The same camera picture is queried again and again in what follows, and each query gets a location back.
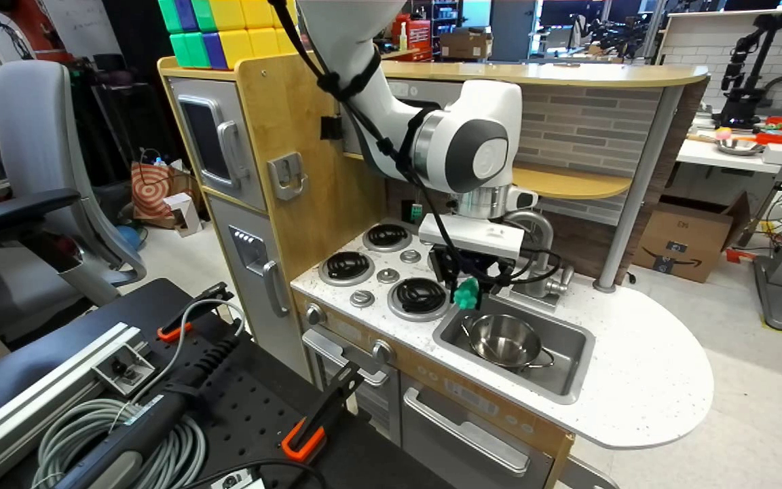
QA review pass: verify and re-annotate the sink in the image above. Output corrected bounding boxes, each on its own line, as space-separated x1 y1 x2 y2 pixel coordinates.
432 295 596 405

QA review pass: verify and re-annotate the long black bar clamp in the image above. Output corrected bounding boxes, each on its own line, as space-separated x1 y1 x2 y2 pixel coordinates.
52 332 243 489

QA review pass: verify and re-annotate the silver tap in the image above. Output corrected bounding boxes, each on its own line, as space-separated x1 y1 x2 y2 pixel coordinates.
500 209 576 301

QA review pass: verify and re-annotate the cardboard box with black print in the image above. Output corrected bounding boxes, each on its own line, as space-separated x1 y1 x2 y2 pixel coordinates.
631 192 752 285

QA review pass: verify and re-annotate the whiteboard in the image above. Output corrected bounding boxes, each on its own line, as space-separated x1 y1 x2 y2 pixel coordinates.
41 0 124 60

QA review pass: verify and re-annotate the microwave door handle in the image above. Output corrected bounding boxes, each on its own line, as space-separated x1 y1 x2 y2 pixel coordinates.
217 120 250 183

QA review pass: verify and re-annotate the plain cardboard box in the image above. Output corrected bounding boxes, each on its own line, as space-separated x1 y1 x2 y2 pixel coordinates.
439 30 494 60

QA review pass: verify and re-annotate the dishwasher door handle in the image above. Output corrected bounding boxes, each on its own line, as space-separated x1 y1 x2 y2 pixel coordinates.
403 386 532 477

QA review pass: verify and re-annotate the silver bowl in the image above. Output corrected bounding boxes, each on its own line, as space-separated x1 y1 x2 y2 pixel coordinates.
716 137 766 158

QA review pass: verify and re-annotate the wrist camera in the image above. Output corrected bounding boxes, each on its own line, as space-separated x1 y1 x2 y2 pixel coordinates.
417 215 526 260

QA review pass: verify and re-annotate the green toy object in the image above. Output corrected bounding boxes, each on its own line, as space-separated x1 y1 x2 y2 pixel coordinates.
453 276 481 310

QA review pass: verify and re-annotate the oven door handle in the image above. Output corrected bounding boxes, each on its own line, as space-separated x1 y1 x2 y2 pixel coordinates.
302 330 390 388

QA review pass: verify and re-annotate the microwave door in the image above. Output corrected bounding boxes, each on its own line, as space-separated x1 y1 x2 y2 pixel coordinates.
168 77 268 213

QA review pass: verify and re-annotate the oven door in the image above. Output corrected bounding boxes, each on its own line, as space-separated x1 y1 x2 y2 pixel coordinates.
301 329 403 447

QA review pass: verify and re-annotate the red target print bag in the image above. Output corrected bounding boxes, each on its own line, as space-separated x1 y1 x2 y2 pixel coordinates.
130 161 192 230

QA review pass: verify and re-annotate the toy kitchen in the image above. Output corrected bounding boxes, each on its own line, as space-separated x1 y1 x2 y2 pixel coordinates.
157 53 715 489

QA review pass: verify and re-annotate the aluminium rail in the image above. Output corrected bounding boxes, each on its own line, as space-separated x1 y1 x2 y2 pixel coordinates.
0 322 157 489

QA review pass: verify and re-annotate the dishwasher door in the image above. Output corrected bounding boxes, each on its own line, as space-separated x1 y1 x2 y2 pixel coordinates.
401 376 556 489

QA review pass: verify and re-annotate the coil of grey cable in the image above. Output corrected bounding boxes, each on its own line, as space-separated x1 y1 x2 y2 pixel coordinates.
30 298 246 489

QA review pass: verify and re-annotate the silver side hook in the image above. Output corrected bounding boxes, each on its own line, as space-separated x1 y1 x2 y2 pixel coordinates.
267 151 309 202

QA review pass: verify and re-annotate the fridge door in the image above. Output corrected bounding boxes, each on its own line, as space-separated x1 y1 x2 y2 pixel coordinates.
206 196 313 382

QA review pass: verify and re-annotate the office chair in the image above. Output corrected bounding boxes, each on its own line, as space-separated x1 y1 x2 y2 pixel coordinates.
0 59 148 308

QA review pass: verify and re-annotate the small white box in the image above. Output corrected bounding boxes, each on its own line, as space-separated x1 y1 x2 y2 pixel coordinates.
163 192 202 238

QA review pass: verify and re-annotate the black and orange clamp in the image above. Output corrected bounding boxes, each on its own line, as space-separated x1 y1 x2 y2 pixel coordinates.
156 281 236 343
280 361 365 463

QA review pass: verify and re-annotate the stack of coloured blocks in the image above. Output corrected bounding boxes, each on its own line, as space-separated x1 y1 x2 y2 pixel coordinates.
157 0 298 71

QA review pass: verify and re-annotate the silver pot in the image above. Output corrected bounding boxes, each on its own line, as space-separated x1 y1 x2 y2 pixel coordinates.
460 313 557 374

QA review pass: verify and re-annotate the fridge door handle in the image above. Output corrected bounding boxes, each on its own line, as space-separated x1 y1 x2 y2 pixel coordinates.
263 261 291 319

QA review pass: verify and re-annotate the stove burner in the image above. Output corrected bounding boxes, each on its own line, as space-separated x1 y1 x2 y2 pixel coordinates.
318 251 376 287
387 276 452 323
362 223 414 254

